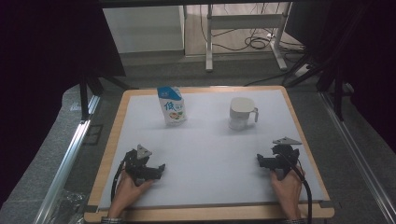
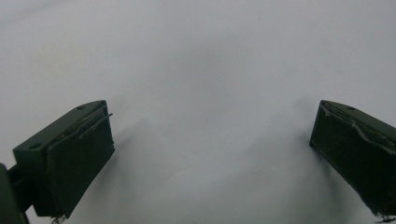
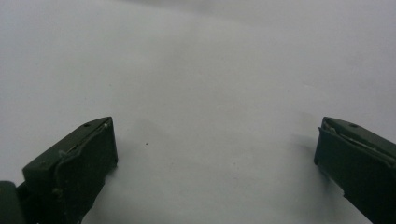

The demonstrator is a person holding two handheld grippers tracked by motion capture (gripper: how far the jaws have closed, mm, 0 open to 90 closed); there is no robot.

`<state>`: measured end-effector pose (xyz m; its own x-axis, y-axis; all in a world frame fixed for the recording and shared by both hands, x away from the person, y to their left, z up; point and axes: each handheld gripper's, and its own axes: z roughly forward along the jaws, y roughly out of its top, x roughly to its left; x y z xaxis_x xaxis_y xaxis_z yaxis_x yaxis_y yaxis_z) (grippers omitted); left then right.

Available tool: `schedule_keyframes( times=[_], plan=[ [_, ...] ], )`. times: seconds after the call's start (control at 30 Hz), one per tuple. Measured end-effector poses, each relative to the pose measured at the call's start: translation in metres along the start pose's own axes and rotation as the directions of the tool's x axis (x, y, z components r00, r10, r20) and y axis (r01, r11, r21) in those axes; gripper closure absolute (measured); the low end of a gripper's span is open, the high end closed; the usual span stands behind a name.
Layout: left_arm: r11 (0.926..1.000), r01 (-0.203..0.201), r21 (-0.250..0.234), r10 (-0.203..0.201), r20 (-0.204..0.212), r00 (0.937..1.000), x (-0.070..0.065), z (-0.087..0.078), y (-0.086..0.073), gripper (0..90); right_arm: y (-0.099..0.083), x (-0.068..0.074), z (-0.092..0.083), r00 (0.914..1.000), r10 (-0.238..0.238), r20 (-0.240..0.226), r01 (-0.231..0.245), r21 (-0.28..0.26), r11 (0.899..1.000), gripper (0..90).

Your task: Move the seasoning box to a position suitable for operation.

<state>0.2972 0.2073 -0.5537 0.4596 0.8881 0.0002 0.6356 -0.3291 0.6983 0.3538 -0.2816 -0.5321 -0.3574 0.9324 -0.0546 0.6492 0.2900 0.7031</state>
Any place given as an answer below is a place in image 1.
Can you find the aluminium rail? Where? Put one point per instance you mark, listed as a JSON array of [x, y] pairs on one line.
[[67, 161], [358, 155]]

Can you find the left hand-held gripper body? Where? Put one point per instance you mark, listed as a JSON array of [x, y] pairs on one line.
[[135, 165]]

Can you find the white power strip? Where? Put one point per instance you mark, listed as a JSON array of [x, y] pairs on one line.
[[302, 70]]

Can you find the clear plastic bag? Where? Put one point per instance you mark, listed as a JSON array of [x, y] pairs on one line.
[[70, 205]]

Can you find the white table mat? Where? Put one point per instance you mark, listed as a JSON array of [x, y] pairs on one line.
[[202, 161]]

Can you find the black stand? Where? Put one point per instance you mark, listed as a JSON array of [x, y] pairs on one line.
[[337, 93], [84, 96]]

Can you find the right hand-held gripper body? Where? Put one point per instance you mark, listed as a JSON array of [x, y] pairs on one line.
[[285, 155]]

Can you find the person's right hand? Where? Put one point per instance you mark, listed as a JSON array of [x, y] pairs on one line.
[[289, 193]]

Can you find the white desk frame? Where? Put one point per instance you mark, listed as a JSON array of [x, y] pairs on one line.
[[246, 21]]

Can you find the clear cup with white lid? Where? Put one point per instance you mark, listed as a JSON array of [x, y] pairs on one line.
[[241, 109]]

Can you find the person's left hand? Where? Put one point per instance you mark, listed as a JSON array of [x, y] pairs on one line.
[[126, 196]]

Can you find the white cabinet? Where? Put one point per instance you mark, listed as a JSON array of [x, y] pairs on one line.
[[143, 29]]

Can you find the blue white snack bag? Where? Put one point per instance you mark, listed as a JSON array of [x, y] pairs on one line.
[[172, 105]]

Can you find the dark curtain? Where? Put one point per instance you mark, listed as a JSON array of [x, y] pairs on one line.
[[40, 62], [370, 62]]

